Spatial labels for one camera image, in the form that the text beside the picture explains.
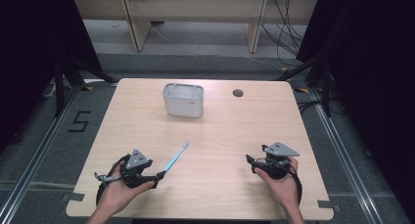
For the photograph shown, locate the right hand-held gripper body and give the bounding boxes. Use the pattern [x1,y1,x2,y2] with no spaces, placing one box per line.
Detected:
[254,141,300,181]

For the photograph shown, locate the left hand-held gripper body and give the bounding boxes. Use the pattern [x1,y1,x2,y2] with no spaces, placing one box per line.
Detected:
[93,148,155,190]

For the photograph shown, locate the blue toothbrush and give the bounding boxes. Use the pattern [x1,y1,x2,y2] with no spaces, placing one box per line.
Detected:
[161,140,191,173]

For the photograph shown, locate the person's right hand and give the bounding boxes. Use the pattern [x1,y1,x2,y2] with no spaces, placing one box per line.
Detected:
[254,157,300,212]

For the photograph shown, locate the person's left hand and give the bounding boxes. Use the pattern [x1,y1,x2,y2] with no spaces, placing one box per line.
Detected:
[96,160,157,216]

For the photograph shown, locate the white plastic container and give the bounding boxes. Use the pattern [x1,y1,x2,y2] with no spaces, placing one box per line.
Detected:
[161,82,206,119]

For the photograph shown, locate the black metal stand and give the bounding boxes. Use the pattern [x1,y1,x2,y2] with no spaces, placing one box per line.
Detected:
[53,53,119,118]
[273,49,335,118]

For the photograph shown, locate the black curtain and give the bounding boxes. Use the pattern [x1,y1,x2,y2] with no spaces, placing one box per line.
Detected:
[296,0,415,215]
[0,0,103,154]

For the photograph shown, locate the light wooden shelf unit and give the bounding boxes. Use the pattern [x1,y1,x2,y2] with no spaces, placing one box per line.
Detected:
[71,0,318,55]

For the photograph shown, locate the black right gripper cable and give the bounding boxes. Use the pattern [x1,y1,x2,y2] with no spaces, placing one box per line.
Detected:
[287,166,303,206]

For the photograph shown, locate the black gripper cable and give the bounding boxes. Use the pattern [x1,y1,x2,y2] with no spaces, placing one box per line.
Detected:
[287,166,303,206]
[95,154,132,206]

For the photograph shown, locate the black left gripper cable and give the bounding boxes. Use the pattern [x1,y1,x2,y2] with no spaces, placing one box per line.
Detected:
[95,154,132,206]

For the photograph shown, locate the metal floor rail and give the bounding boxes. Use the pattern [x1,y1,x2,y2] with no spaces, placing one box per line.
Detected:
[0,85,82,224]
[307,86,386,224]

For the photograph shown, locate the white floor cable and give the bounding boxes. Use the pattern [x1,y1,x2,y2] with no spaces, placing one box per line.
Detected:
[41,76,59,99]

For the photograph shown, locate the bundle of black cables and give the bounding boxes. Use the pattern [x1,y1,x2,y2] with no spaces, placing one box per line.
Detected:
[259,0,308,67]

